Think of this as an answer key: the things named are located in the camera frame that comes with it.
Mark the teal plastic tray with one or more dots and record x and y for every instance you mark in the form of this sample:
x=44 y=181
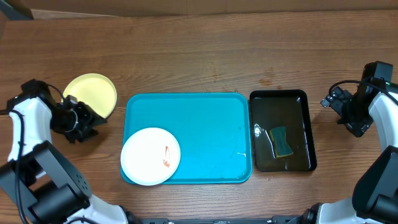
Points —
x=212 y=130

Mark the yellow-green plate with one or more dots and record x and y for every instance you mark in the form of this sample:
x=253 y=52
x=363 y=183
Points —
x=96 y=91

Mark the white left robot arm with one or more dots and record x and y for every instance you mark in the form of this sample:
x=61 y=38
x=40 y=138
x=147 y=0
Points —
x=44 y=185

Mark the green yellow sponge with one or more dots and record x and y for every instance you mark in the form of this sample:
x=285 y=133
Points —
x=279 y=142

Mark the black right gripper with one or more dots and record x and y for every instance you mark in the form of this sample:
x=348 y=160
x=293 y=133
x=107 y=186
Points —
x=359 y=127

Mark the white plate with ketchup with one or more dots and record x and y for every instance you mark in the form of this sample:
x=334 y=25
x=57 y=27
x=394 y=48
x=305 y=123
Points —
x=150 y=157

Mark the black water tray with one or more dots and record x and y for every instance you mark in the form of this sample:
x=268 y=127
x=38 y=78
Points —
x=273 y=108

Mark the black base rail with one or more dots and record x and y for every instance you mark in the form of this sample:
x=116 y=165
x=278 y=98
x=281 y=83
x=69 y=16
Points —
x=278 y=219

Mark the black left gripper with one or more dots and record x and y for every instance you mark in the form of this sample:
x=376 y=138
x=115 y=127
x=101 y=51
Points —
x=92 y=118

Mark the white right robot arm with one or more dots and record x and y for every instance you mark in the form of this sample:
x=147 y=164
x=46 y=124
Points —
x=374 y=199

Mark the cardboard board at back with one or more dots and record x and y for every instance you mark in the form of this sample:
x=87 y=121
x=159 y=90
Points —
x=196 y=7

